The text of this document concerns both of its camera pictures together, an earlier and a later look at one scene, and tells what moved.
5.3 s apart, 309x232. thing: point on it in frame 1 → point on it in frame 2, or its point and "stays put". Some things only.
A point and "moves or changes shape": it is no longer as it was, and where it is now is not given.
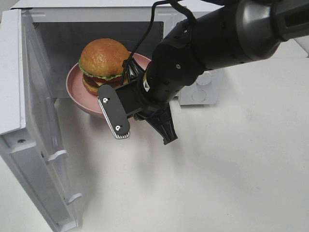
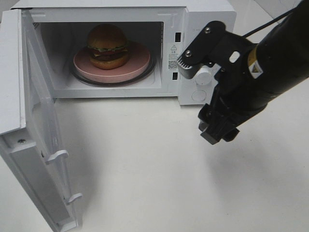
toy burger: x=101 y=63 moves or changes shape
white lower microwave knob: x=204 y=79 stays put
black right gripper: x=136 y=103 → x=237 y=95
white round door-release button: x=199 y=95 stays put
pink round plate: x=87 y=100 → x=139 y=59
